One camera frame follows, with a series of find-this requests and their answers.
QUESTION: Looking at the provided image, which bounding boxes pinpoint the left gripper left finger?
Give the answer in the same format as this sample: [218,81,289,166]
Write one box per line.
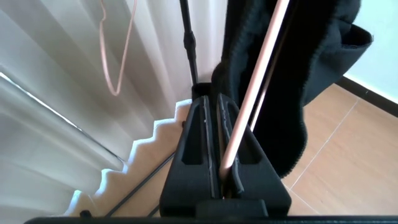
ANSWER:
[159,95,219,218]

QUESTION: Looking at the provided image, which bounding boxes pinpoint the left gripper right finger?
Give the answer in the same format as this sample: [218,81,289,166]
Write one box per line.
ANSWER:
[216,93,292,218]

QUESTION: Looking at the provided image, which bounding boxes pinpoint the pink clothes hanger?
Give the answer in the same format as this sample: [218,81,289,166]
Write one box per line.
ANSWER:
[98,0,138,97]
[218,0,292,200]

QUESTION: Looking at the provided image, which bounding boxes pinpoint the black shorts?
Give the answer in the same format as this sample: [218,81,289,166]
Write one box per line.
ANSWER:
[211,0,374,179]

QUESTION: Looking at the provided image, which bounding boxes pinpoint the black clothes rack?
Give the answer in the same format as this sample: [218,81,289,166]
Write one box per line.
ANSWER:
[79,0,214,218]

